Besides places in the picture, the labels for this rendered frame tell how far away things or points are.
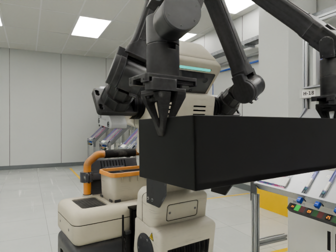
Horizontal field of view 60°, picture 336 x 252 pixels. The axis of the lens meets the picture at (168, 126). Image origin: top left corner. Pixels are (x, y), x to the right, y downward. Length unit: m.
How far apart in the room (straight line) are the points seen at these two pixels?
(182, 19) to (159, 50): 0.08
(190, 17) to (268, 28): 3.76
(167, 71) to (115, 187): 0.76
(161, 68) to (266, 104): 3.59
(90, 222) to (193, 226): 0.37
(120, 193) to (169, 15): 0.86
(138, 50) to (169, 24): 0.34
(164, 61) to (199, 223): 0.62
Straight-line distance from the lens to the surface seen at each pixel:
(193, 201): 0.98
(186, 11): 0.44
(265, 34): 4.21
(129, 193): 1.20
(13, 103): 8.20
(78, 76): 8.37
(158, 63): 0.49
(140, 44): 0.77
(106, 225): 1.14
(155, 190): 0.83
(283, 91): 3.86
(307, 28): 0.92
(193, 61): 0.87
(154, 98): 0.50
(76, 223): 1.10
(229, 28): 1.00
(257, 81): 1.02
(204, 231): 0.99
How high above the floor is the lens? 1.11
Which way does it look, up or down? level
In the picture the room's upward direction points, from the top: straight up
